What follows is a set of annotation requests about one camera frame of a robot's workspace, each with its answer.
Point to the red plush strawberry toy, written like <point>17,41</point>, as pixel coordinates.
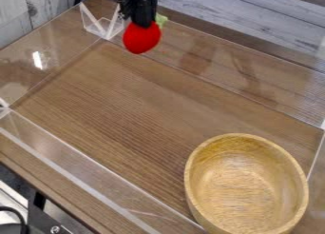
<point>140,39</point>

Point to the black metal bracket with bolt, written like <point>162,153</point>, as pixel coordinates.
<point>41,222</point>

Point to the clear acrylic enclosure walls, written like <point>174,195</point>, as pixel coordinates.
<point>102,123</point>

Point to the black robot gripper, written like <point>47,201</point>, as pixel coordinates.
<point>140,10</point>

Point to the oval wooden bowl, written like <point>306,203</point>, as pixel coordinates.
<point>246,186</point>

